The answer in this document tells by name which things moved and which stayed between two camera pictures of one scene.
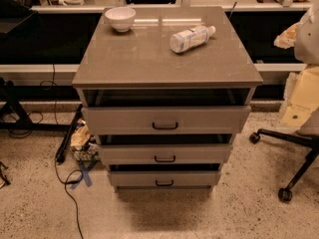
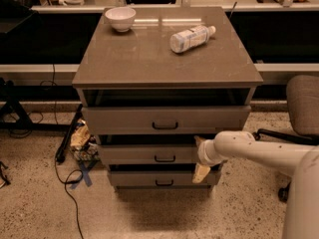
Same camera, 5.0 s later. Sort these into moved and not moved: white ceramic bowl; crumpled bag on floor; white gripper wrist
Moved: white gripper wrist
Not moved: crumpled bag on floor; white ceramic bowl
